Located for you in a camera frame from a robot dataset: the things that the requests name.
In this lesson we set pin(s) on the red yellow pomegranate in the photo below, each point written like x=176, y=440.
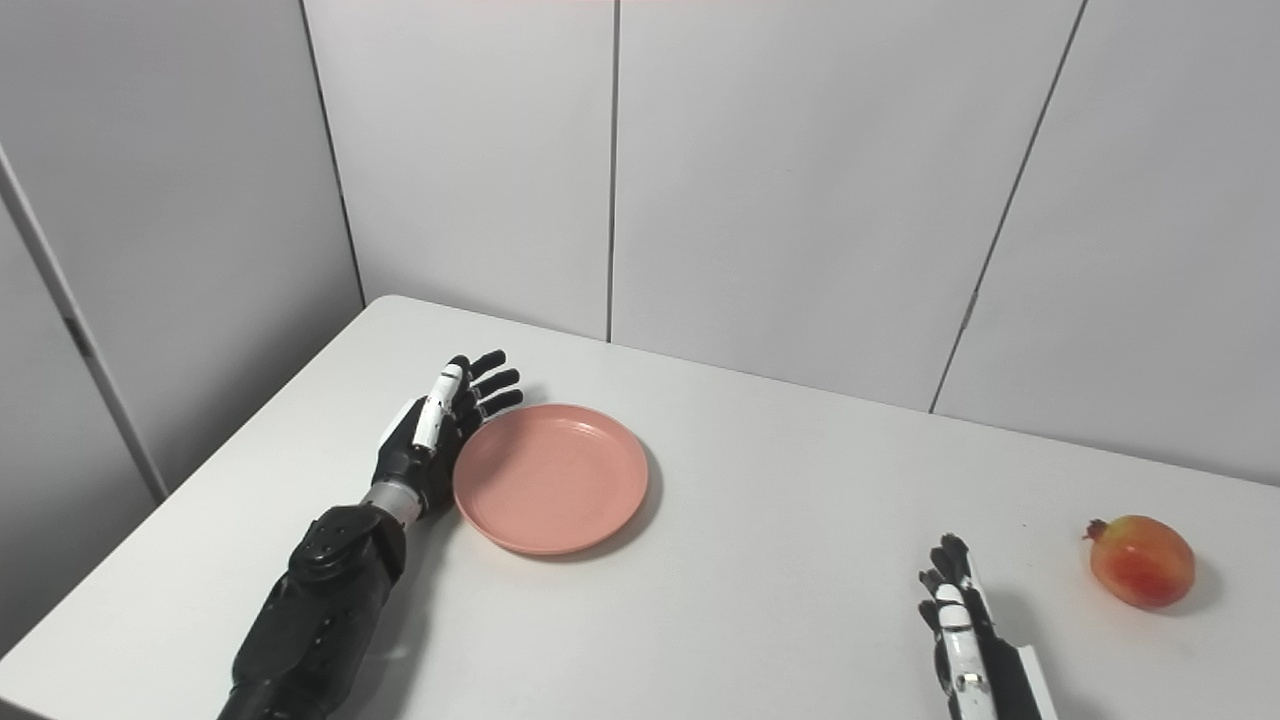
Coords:
x=1142, y=562

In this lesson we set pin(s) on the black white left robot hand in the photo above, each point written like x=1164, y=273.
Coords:
x=420, y=450

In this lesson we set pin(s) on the pink round plate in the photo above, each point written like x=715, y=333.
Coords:
x=550, y=478

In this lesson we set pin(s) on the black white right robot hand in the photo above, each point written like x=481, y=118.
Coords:
x=985, y=670

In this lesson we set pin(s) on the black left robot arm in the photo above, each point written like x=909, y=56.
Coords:
x=310, y=610

